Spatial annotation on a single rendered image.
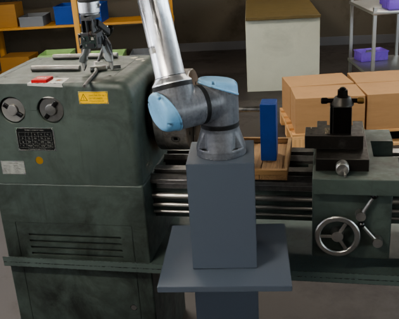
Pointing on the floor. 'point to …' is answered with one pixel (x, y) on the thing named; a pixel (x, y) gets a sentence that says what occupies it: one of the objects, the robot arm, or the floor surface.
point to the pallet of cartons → (363, 88)
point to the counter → (280, 42)
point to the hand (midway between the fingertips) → (98, 68)
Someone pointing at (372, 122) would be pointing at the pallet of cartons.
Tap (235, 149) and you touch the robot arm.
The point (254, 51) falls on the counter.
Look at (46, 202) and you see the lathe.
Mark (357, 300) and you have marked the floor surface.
